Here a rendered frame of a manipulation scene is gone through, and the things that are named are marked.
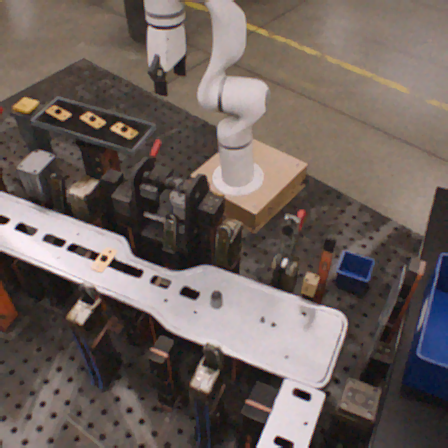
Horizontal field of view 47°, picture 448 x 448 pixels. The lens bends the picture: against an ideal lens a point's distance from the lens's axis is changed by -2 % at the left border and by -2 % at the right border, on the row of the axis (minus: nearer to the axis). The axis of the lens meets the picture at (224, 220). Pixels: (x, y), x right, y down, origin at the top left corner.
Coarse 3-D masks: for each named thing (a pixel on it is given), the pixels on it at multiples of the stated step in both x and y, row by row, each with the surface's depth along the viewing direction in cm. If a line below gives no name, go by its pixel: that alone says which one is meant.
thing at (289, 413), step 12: (288, 384) 119; (300, 384) 119; (288, 396) 117; (312, 396) 117; (324, 396) 117; (276, 408) 115; (288, 408) 115; (300, 408) 115; (312, 408) 115; (276, 420) 113; (288, 420) 113; (300, 420) 113; (312, 420) 113; (264, 432) 111; (276, 432) 111; (288, 432) 111; (300, 432) 111; (312, 432) 111; (264, 444) 109; (300, 444) 109
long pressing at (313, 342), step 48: (0, 192) 160; (0, 240) 148; (96, 240) 148; (96, 288) 137; (144, 288) 137; (192, 288) 137; (240, 288) 137; (192, 336) 127; (240, 336) 127; (288, 336) 127; (336, 336) 127
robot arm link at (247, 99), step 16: (240, 80) 162; (256, 80) 163; (224, 96) 162; (240, 96) 161; (256, 96) 160; (224, 112) 167; (240, 112) 164; (256, 112) 163; (224, 128) 174; (240, 128) 169; (224, 144) 176; (240, 144) 175
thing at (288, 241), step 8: (288, 216) 125; (296, 216) 127; (288, 224) 123; (296, 224) 124; (288, 232) 122; (296, 232) 125; (288, 240) 129; (296, 240) 129; (280, 248) 130; (288, 248) 130; (280, 256) 132; (288, 256) 132; (288, 264) 132; (288, 272) 134
